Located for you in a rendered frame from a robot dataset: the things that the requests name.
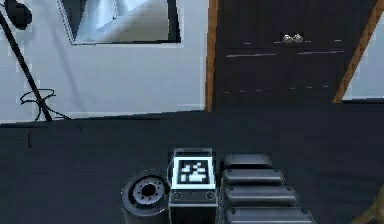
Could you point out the black framed wall picture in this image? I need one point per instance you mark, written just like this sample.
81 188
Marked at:
126 20

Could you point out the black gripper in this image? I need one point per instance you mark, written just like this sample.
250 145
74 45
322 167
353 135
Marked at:
146 193

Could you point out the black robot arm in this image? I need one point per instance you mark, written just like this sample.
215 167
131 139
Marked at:
240 193

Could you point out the dark room door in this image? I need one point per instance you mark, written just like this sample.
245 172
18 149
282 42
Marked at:
283 56

